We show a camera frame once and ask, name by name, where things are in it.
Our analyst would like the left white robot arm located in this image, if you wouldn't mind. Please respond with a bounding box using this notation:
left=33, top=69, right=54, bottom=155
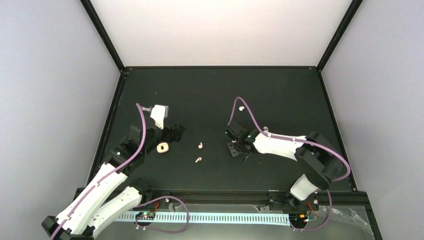
left=41, top=124, right=185, bottom=240

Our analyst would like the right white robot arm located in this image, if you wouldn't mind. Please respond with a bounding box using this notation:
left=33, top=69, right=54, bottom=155
left=224, top=122, right=345, bottom=210

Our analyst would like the beige square charging case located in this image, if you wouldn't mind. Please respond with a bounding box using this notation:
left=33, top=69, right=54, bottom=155
left=156, top=142, right=170, bottom=154

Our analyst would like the small circuit board left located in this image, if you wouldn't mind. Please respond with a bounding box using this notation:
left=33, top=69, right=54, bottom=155
left=135, top=211, right=156, bottom=222

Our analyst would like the small circuit board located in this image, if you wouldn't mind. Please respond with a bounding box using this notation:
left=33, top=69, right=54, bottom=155
left=135, top=211, right=156, bottom=222
left=289, top=214, right=309, bottom=222

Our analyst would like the small circuit board right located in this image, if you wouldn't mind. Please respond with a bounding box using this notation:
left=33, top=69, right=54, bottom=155
left=289, top=214, right=309, bottom=222

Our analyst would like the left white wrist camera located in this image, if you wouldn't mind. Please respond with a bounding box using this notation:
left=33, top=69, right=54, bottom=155
left=150, top=104, right=169, bottom=130

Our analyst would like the purple cable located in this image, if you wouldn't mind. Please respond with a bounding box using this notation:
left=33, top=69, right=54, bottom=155
left=227, top=96, right=351, bottom=182
left=49, top=102, right=157, bottom=240
left=134, top=195, right=190, bottom=235
left=289, top=189, right=333, bottom=233

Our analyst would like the black front rail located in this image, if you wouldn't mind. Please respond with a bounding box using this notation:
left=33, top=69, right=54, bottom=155
left=142, top=189, right=288, bottom=205

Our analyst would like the purple cable front left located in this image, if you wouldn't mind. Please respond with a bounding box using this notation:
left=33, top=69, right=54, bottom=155
left=134, top=195, right=190, bottom=235

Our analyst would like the white perforated cable tray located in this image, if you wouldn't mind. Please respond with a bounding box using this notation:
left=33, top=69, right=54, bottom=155
left=116, top=211, right=290, bottom=226

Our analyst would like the purple cable front right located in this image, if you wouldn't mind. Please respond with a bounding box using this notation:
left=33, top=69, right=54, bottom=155
left=289, top=189, right=333, bottom=233

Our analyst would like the left black frame post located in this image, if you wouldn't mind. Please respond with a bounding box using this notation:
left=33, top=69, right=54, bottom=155
left=80, top=0, right=125, bottom=72

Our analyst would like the black frame post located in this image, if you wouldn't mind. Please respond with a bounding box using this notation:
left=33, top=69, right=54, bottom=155
left=80, top=0, right=125, bottom=72
left=316, top=0, right=363, bottom=73

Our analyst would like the right black frame post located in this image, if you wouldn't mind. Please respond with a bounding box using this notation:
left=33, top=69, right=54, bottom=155
left=316, top=0, right=363, bottom=73

